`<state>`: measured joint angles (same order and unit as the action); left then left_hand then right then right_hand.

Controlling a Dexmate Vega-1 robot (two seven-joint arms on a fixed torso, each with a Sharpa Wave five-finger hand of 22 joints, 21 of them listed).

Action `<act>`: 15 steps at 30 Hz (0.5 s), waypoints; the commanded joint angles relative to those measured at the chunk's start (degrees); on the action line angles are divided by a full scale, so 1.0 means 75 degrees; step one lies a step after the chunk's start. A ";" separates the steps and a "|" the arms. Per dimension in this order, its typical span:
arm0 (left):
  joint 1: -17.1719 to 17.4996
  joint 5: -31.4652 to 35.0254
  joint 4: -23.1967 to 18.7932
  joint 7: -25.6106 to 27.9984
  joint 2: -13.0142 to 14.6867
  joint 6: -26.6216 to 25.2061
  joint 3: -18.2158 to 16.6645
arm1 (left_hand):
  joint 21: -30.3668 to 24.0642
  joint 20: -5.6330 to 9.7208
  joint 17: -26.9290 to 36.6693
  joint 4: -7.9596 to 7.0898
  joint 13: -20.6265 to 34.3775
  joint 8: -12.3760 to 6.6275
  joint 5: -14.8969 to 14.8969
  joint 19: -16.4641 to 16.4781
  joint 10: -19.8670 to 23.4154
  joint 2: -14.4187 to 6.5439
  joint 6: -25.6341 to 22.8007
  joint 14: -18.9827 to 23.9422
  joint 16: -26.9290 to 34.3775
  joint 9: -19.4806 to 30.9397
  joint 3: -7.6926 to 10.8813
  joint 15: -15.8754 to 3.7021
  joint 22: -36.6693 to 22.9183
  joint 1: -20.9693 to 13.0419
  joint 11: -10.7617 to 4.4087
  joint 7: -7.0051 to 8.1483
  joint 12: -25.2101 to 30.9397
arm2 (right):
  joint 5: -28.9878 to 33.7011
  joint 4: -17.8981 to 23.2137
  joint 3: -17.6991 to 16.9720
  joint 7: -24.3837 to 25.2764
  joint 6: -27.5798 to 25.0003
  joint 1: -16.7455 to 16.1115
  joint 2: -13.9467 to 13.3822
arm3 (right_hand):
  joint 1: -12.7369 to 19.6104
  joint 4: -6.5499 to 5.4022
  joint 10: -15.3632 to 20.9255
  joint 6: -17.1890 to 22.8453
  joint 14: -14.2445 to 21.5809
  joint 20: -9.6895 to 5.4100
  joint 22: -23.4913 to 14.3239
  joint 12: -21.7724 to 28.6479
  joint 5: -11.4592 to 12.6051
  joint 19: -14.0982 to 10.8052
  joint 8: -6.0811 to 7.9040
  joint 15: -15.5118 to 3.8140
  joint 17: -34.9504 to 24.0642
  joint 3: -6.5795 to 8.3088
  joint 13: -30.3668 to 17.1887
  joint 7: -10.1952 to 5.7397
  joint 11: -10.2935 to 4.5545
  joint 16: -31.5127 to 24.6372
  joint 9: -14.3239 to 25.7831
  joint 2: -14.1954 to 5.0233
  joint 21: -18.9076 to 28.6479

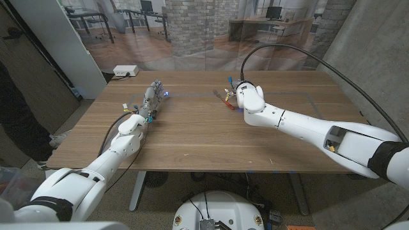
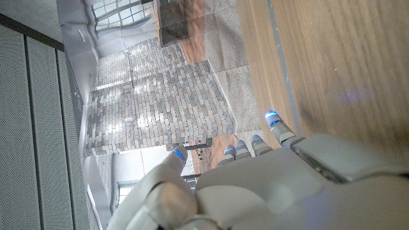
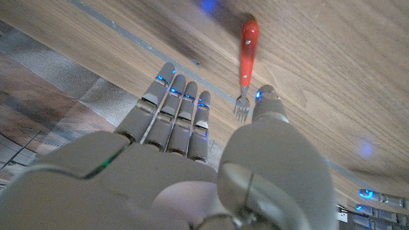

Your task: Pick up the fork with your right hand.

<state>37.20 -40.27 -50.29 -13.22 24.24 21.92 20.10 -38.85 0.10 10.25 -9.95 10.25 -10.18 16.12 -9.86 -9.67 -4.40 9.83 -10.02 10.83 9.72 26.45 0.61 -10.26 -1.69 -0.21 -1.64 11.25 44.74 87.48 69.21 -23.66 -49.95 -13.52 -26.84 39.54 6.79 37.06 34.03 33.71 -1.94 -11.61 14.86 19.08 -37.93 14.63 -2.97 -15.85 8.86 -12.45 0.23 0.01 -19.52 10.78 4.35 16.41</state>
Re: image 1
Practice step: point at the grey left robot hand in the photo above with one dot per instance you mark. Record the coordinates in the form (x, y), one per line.
(151, 96)

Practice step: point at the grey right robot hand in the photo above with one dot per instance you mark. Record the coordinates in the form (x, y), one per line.
(232, 96)

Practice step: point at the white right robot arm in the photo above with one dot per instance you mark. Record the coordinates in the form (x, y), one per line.
(313, 131)

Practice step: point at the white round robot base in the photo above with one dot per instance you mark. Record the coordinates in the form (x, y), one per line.
(220, 207)

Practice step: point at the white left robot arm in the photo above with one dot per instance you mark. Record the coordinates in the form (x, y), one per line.
(86, 179)

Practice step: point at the white power strip box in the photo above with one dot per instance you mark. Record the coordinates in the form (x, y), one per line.
(125, 70)

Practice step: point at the printed office backdrop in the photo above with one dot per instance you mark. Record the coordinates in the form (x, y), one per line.
(191, 35)

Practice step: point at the black round fan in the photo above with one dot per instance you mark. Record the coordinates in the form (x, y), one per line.
(156, 179)

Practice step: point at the grey table leg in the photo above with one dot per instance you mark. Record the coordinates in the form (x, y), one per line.
(137, 191)
(299, 195)

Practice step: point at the white panel board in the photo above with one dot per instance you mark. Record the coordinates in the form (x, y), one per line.
(64, 44)

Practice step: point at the white shoe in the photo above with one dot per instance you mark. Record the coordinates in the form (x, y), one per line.
(57, 139)

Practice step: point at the person in dark clothes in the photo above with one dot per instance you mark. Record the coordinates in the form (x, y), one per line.
(19, 127)

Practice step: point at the orange flat object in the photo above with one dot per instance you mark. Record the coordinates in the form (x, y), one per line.
(300, 227)

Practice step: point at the clear plastic storage bin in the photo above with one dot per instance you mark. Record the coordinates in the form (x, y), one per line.
(12, 185)

